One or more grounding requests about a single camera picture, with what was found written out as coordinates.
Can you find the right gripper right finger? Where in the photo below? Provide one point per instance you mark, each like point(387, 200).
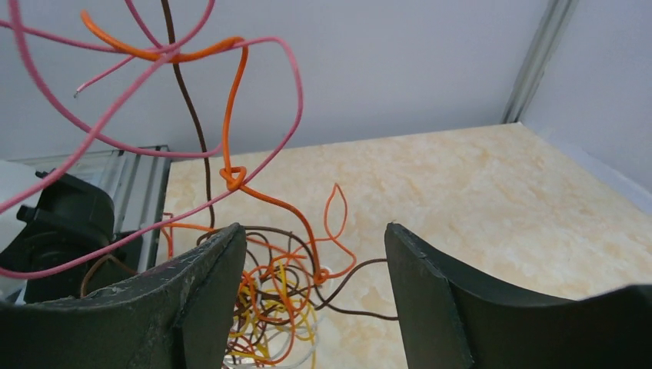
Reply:
point(452, 315)

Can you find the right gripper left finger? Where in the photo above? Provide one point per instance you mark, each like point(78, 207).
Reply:
point(175, 315)

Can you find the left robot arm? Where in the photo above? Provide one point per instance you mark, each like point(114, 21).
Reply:
point(67, 220)

